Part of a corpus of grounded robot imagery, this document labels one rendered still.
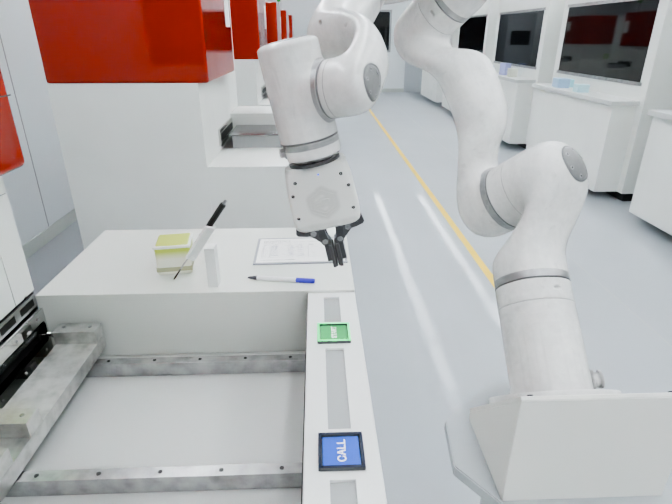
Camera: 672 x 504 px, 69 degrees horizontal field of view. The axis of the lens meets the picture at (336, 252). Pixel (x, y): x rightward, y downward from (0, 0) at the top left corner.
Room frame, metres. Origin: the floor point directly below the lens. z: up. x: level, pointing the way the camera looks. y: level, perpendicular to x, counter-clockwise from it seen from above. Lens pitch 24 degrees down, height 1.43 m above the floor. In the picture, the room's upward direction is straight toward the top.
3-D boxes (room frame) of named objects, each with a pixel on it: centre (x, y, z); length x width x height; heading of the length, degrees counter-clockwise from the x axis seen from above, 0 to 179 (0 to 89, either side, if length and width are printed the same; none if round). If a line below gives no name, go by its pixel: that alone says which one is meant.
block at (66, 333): (0.81, 0.51, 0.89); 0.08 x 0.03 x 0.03; 92
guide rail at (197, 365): (0.79, 0.31, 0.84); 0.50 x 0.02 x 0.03; 92
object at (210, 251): (0.88, 0.26, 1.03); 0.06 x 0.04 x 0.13; 92
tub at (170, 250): (0.96, 0.35, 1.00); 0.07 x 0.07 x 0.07; 11
